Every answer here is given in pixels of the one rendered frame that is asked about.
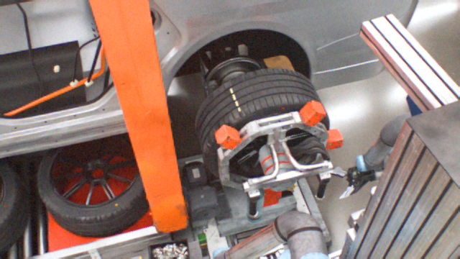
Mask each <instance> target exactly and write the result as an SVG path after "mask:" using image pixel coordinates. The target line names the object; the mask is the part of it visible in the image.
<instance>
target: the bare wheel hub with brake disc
mask: <svg viewBox="0 0 460 259"><path fill-rule="evenodd" d="M260 69H261V67H260V65H259V63H258V62H257V61H255V60H253V59H251V58H244V57H239V58H231V59H228V60H225V61H224V62H222V63H219V64H218V65H217V66H216V67H214V68H213V69H212V70H211V72H210V73H209V74H208V76H207V81H206V84H207V83H208V81H214V80H216V84H217V88H219V86H221V85H222V84H225V83H226V82H227V81H230V80H231V79H233V78H236V77H237V76H240V75H243V74H244V73H248V72H250V71H255V70H260Z"/></svg>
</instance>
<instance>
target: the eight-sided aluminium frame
mask: <svg viewBox="0 0 460 259"><path fill-rule="evenodd" d="M277 122H279V123H277ZM274 123H276V124H274ZM294 127H298V128H300V129H302V130H305V131H306V132H309V133H311V134H313V135H315V137H316V138H317V139H318V140H320V141H321V143H323V144H324V145H325V147H326V144H327V141H328V138H329V137H328V136H329V133H328V131H327V129H326V127H325V125H324V124H322V123H321V122H319V123H318V124H316V125H315V126H311V125H308V124H305V120H304V118H303V116H302V114H301V113H300V112H290V113H287V114H281V115H277V116H273V117H268V118H265V119H259V120H254V121H252V122H250V123H248V124H246V125H245V127H243V128H242V129H241V130H240V131H239V132H238V133H239V136H240V138H241V143H239V144H238V145H237V146H236V147H235V148H234V149H233V150H229V149H226V148H224V147H220V148H219V149H218V150H217V155H218V174H219V178H220V180H221V184H223V185H225V186H230V187H233V188H237V189H241V190H243V188H242V184H243V183H244V181H245V180H248V179H250V178H247V177H244V176H240V175H238V174H235V173H231V172H229V159H231V158H232V157H233V156H234V155H236V154H237V153H238V152H239V151H240V150H241V149H243V148H244V147H245V146H246V145H248V144H249V143H250V142H251V141H252V140H253V139H254V138H256V137H259V136H261V135H266V134H269V133H272V132H278V131H280V130H287V129H291V128H294ZM322 160H323V157H322V155H321V154H320V153H316V154H313V155H306V156H304V157H303V158H301V159H300V160H299V161H298V163H299V164H301V165H313V164H316V163H320V162H321V161H322Z"/></svg>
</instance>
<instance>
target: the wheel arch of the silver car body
mask: <svg viewBox="0 0 460 259"><path fill-rule="evenodd" d="M218 38H219V39H220V41H221V48H220V49H224V48H228V47H235V46H239V45H245V46H247V47H249V48H250V56H252V57H254V58H256V59H258V60H261V59H265V58H271V57H274V56H278V55H284V56H286V57H287V58H288V59H289V61H290V63H291V65H292V67H293V69H294V71H297V72H299V73H301V74H303V75H304V76H305V77H306V78H308V79H309V80H310V82H312V77H313V66H312V62H311V58H310V56H309V54H308V52H307V50H306V49H305V48H304V47H303V45H302V44H301V43H300V42H298V41H297V40H296V39H295V38H294V37H292V36H290V35H288V34H286V33H284V32H281V31H278V30H275V29H267V28H250V29H241V30H237V31H234V32H230V33H227V34H225V35H222V36H220V37H217V38H215V39H213V40H216V39H218ZM213 40H211V41H210V42H212V41H213ZM210 42H207V43H206V44H205V45H204V46H202V47H200V48H199V49H198V50H200V54H201V57H202V56H203V55H204V54H205V53H206V52H210V51H211V46H210ZM198 50H196V51H195V52H194V53H192V54H191V55H190V56H189V57H188V58H186V60H185V61H184V62H183V63H182V64H181V65H180V67H179V68H178V69H177V70H176V72H175V74H174V76H173V77H172V79H171V81H170V84H169V86H168V88H167V93H166V97H165V98H166V103H167V95H168V91H169V88H170V85H171V83H172V81H173V79H174V78H175V77H179V76H186V75H190V74H193V73H200V72H201V62H200V59H199V56H198ZM167 110H168V114H169V118H170V123H171V122H172V119H171V116H170V112H169V109H168V105H167Z"/></svg>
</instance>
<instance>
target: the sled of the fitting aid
mask: <svg viewBox="0 0 460 259"><path fill-rule="evenodd" d="M210 184H211V185H212V186H214V188H215V189H216V192H217V195H218V198H219V204H220V212H219V215H218V217H217V216H215V217H214V220H215V223H216V227H217V230H218V235H219V237H220V238H221V237H226V236H229V235H234V234H237V233H240V232H246V231H249V230H253V229H256V228H260V227H265V226H267V225H271V224H273V223H274V221H275V218H276V217H278V216H280V215H281V214H284V213H285V212H292V211H298V208H297V206H296V207H293V208H289V209H284V210H281V211H278V212H273V213H271V214H266V215H263V218H262V220H261V221H260V222H258V223H251V222H249V221H248V220H247V219H246V220H243V221H240V222H235V223H233V220H232V217H231V213H230V211H229V206H228V204H227V201H226V197H225V194H224V190H223V187H222V185H221V180H220V178H217V179H214V180H211V181H210Z"/></svg>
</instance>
